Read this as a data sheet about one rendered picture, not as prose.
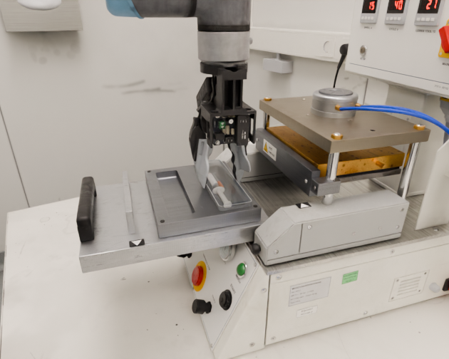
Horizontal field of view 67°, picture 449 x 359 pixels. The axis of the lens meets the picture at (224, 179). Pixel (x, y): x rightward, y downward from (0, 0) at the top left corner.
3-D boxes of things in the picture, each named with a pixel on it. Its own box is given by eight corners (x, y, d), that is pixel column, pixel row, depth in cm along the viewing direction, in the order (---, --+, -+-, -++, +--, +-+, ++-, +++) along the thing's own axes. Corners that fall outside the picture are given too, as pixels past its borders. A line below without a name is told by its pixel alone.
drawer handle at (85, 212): (97, 194, 64) (93, 174, 62) (94, 240, 51) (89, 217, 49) (85, 195, 63) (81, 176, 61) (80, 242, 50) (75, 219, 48)
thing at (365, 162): (333, 137, 78) (340, 95, 73) (407, 177, 59) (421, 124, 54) (264, 144, 73) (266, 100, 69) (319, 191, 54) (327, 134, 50)
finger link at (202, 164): (194, 199, 55) (206, 145, 52) (187, 183, 60) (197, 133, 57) (212, 200, 56) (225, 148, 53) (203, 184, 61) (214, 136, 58)
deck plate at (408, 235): (370, 156, 93) (371, 153, 92) (496, 224, 63) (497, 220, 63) (207, 178, 81) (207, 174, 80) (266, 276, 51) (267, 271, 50)
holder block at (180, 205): (224, 171, 73) (224, 160, 71) (261, 221, 55) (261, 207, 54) (145, 181, 68) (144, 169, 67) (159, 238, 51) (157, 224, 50)
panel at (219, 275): (179, 247, 84) (209, 181, 78) (212, 352, 58) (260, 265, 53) (172, 246, 83) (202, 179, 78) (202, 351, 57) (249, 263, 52)
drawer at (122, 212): (230, 184, 76) (231, 151, 72) (271, 241, 57) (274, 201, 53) (90, 204, 68) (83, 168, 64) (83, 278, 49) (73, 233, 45)
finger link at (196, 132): (186, 160, 57) (197, 108, 53) (184, 157, 58) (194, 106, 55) (212, 163, 58) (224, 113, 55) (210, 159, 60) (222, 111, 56)
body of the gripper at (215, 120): (208, 153, 51) (207, 68, 45) (195, 134, 58) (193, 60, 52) (256, 147, 53) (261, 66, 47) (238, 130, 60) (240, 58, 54)
